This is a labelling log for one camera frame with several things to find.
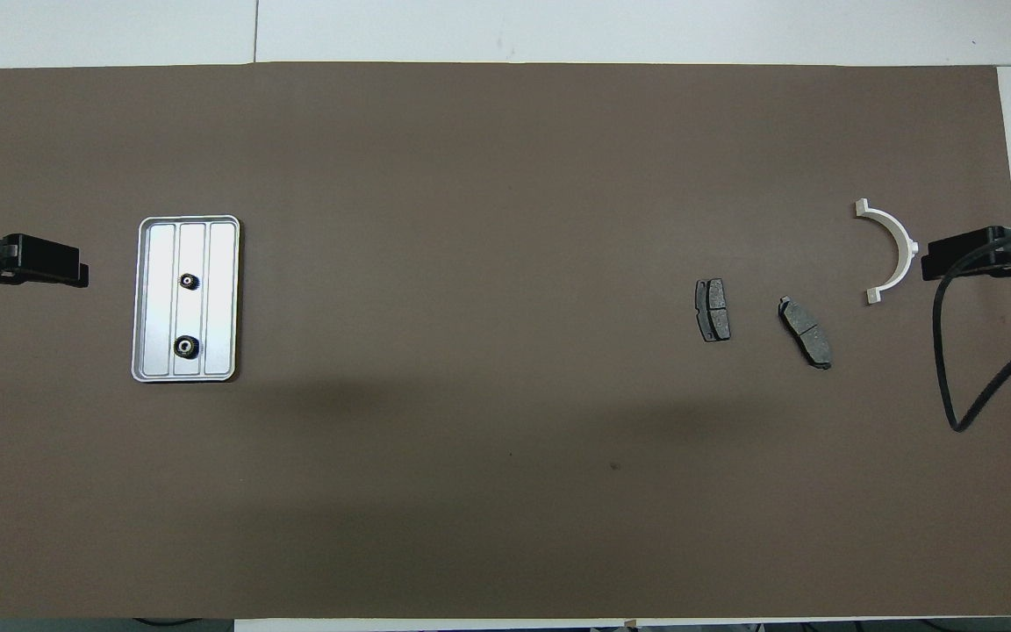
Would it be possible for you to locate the silver metal tray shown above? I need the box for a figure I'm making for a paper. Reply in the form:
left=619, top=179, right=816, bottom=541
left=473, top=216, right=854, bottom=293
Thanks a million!
left=130, top=214, right=242, bottom=384

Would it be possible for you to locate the long dark grey brake pad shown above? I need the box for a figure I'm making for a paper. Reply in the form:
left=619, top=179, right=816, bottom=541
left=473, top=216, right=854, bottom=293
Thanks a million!
left=777, top=296, right=834, bottom=370

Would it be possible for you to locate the small dark grey brake pad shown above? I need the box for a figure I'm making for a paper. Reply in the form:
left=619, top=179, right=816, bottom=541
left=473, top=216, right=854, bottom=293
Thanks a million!
left=694, top=278, right=732, bottom=343

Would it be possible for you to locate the brown table mat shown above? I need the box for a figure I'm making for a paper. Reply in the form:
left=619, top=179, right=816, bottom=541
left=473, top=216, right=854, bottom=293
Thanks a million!
left=0, top=61, right=1011, bottom=622

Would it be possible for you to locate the white semicircular plastic bracket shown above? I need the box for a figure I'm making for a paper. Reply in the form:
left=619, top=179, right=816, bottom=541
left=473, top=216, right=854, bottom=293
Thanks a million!
left=854, top=199, right=921, bottom=306

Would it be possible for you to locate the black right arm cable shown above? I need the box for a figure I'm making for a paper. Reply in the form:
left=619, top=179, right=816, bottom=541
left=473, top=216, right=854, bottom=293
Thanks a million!
left=932, top=226, right=1011, bottom=434

